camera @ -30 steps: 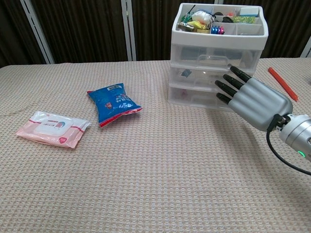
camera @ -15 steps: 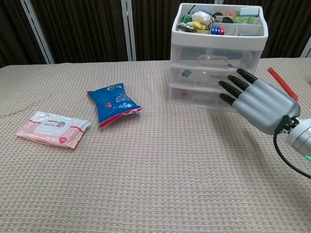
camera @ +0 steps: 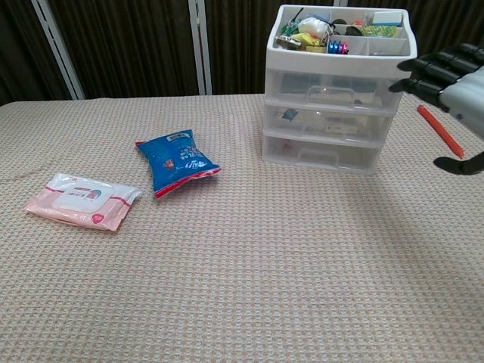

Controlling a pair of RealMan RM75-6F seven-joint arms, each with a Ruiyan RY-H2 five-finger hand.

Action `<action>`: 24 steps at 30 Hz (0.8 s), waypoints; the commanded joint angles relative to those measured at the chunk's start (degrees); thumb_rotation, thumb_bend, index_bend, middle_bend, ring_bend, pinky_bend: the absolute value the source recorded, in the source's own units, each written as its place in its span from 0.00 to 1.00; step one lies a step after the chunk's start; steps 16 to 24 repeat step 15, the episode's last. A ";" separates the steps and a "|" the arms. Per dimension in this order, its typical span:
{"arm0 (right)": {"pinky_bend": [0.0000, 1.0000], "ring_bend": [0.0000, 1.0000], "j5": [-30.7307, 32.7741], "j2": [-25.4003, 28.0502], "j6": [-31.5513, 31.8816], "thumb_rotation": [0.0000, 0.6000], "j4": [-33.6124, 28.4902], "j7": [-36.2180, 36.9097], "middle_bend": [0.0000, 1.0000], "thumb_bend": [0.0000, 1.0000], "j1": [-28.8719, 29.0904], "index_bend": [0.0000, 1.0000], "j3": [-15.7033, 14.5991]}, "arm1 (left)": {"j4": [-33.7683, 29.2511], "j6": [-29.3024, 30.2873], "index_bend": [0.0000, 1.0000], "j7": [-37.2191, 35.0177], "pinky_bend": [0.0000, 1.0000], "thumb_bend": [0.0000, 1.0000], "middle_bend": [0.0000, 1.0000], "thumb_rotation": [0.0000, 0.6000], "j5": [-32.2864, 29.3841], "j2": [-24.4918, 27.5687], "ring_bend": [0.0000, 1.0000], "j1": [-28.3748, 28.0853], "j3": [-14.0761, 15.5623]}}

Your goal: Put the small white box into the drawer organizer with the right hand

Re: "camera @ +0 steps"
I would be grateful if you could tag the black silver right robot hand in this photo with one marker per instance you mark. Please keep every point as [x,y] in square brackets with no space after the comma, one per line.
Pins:
[467,98]

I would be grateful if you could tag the clear drawer with blue item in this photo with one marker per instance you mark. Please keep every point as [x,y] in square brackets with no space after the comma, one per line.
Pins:
[374,125]

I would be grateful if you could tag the white box with blue print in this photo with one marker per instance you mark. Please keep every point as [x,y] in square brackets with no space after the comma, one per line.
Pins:
[388,17]

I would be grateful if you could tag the clear drawer nearly empty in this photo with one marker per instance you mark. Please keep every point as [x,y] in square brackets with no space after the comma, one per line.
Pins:
[355,159]

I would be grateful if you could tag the orange-red pen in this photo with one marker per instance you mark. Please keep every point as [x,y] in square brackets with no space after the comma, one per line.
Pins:
[440,130]

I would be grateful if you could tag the green blue flat packet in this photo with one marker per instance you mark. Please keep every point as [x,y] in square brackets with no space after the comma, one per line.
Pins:
[380,31]

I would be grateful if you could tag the black round disc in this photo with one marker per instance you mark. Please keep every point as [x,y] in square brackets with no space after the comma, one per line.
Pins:
[353,30]

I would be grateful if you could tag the colourful stacked metal discs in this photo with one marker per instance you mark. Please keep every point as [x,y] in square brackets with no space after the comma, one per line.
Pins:
[337,46]

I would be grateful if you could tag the black oval object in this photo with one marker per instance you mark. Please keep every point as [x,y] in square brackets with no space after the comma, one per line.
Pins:
[341,21]

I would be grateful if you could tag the white crumpled bag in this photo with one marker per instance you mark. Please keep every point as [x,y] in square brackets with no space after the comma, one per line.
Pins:
[312,25]

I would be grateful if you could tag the yellow packet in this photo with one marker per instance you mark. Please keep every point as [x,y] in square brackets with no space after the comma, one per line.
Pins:
[306,38]

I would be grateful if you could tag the small blue item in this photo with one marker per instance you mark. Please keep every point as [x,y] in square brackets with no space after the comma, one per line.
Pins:
[289,114]

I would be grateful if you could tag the shiny colourful candy packet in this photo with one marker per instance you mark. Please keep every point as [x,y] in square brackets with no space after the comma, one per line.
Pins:
[288,42]

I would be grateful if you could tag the beige woven tablecloth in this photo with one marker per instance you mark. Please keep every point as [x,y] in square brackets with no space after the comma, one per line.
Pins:
[242,272]

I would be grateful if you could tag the blue snack bag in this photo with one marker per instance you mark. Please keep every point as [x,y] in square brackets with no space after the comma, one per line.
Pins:
[177,162]

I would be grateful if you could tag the pink wet wipes pack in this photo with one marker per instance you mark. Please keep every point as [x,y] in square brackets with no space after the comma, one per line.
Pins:
[79,200]

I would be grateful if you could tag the white drawer organizer box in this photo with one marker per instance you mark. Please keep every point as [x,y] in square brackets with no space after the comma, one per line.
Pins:
[332,61]

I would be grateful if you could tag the grey metal frame post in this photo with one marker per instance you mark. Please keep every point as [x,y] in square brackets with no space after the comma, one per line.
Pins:
[56,49]
[199,47]

